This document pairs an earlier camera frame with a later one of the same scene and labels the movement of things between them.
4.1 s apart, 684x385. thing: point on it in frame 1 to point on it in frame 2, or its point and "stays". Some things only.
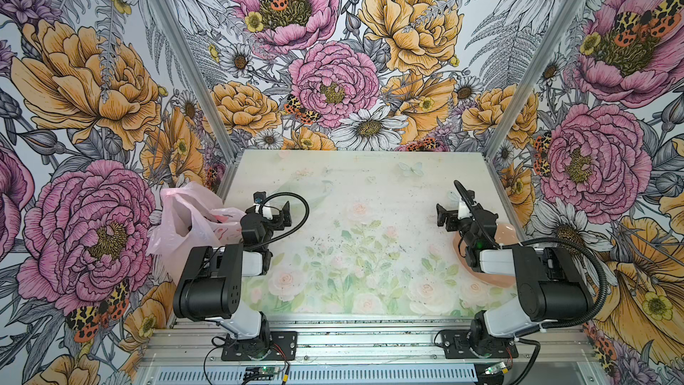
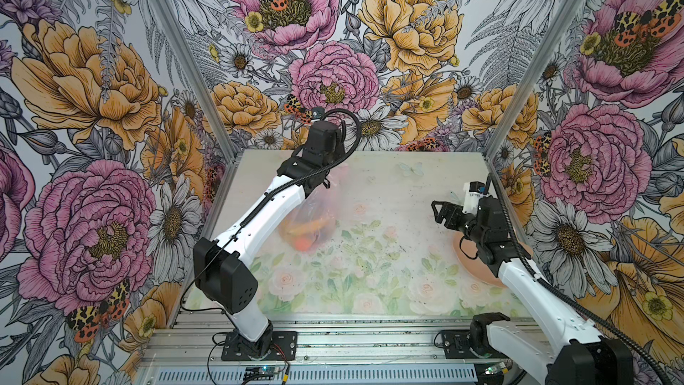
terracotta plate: (506, 234) stays
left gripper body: (276, 224) to (338, 151)
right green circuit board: (499, 368) stays
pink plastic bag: (191, 215) to (314, 221)
